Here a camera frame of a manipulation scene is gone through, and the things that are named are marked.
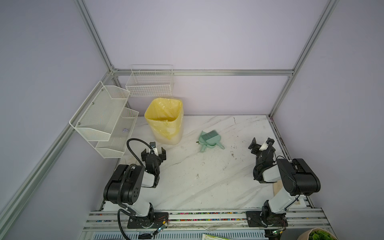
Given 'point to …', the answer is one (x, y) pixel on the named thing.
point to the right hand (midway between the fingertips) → (261, 139)
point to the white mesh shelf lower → (115, 147)
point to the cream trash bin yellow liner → (165, 116)
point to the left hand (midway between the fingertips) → (153, 149)
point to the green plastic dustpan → (203, 142)
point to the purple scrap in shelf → (125, 129)
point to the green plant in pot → (316, 234)
